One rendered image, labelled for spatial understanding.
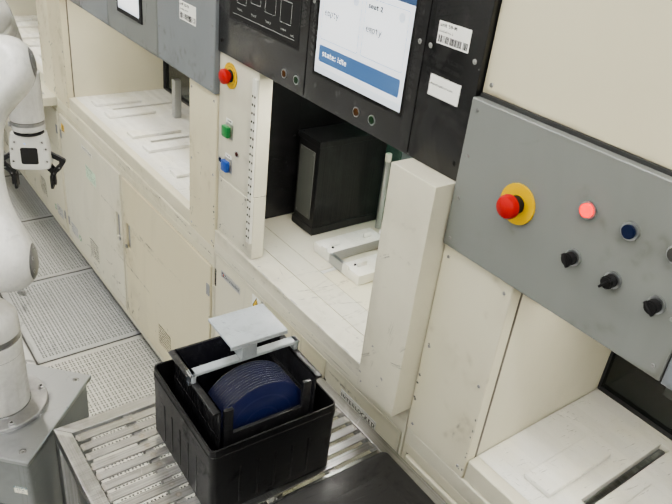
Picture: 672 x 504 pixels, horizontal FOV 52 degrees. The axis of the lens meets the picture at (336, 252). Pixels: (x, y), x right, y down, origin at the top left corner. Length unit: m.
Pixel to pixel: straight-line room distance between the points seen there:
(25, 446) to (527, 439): 1.03
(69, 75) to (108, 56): 0.18
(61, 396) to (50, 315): 1.60
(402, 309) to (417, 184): 0.26
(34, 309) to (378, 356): 2.15
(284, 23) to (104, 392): 1.72
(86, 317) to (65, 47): 1.15
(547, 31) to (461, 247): 0.39
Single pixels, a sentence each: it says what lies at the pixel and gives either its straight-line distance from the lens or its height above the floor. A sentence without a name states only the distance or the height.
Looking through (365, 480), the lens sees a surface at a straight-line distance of 1.38.
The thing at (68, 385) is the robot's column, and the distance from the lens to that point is 1.73.
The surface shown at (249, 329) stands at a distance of 1.33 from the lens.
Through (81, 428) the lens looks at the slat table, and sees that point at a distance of 1.62.
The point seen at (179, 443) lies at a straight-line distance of 1.46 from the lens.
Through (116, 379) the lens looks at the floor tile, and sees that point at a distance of 2.90.
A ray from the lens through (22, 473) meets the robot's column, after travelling 1.62.
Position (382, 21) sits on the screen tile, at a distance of 1.35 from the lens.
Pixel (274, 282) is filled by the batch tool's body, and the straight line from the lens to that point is 1.86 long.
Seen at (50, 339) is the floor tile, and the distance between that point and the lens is 3.15.
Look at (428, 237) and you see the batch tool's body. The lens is 1.25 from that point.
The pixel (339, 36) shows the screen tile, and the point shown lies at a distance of 1.45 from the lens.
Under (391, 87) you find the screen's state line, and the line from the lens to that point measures 1.34.
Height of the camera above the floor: 1.88
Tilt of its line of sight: 30 degrees down
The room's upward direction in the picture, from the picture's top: 7 degrees clockwise
